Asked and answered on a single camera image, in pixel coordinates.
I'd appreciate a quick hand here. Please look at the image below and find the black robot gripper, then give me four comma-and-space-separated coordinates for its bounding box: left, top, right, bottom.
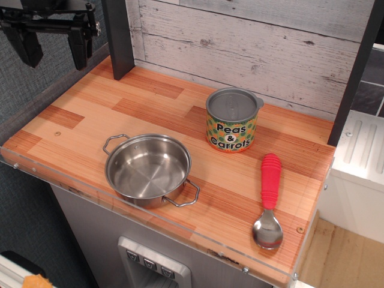
1, 1, 100, 71

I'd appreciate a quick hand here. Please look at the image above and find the peas and carrots can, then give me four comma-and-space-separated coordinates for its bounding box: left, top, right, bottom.
206, 87, 264, 153

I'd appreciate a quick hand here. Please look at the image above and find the stainless steel pot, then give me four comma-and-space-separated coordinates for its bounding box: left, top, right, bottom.
103, 134, 200, 209

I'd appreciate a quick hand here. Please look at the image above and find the grey cabinet front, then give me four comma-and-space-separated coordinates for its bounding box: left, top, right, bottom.
52, 186, 270, 287

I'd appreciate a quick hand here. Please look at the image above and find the orange sponge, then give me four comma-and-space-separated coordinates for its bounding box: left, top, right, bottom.
22, 274, 53, 288

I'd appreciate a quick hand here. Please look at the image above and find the grey dispenser panel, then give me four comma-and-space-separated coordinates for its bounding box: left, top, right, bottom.
118, 236, 192, 287

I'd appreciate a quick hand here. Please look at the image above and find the white toy sink unit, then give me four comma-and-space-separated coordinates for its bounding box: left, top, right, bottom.
317, 111, 383, 242

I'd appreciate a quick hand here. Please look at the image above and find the dark grey left post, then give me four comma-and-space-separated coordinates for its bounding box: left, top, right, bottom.
102, 0, 135, 80

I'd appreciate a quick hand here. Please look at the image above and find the dark grey post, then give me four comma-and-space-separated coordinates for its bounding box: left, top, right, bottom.
102, 0, 135, 80
327, 0, 383, 147

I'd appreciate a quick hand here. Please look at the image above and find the red handled metal spoon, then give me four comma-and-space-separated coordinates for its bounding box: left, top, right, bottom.
252, 153, 283, 250

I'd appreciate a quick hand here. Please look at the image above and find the dark grey right post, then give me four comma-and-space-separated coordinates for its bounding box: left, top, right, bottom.
327, 0, 383, 147

